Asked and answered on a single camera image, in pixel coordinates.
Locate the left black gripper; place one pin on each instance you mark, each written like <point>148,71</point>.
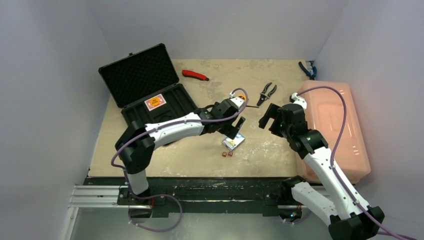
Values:
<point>230,131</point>

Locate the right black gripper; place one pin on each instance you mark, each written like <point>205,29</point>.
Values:
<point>274,120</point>

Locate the blue playing card deck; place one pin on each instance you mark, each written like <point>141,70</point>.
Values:
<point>232,144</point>

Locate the red playing card deck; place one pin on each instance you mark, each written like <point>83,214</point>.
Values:
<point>151,108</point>

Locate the orange big blind button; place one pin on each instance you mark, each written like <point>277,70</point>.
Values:
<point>155,101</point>

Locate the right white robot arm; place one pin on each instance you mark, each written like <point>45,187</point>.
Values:
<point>347,215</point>

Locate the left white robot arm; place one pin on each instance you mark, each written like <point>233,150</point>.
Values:
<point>136,145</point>

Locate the black poker set case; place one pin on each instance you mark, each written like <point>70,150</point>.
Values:
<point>142,75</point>

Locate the yellow tape measure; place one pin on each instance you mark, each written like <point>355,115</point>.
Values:
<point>243,97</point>

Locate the pink translucent plastic bin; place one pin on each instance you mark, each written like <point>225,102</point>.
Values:
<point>331,111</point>

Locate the red utility knife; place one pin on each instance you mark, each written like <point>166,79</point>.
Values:
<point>195,75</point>

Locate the black handled pliers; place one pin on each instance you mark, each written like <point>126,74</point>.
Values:
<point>266,93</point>

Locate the blue handled pliers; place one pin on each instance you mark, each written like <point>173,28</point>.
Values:
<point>309,70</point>

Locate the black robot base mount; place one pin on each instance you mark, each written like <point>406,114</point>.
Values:
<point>214,195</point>

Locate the aluminium rail frame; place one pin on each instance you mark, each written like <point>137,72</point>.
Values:
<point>93,197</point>

